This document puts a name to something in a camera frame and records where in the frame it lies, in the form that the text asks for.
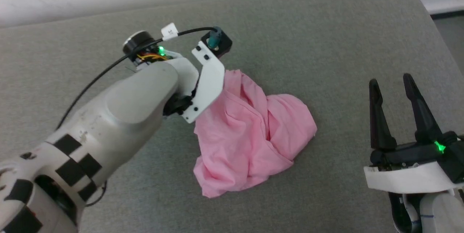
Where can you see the grey fabric sofa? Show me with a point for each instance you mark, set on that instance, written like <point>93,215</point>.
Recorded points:
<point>326,51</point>

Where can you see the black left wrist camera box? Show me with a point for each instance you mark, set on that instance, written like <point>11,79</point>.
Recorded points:
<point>223,44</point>

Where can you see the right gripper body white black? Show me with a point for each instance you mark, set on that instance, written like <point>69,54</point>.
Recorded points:
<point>409,175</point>

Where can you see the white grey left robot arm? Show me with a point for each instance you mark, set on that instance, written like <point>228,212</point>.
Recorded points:
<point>119,106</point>

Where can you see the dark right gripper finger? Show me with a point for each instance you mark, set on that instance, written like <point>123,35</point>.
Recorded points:
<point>380,124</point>
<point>422,117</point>

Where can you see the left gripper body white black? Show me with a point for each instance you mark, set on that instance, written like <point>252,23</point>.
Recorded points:
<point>207,80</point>

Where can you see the pink garment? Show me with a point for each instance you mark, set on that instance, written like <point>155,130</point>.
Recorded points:
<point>250,135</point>

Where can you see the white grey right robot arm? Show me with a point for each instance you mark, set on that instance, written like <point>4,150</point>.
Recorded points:
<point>440,213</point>

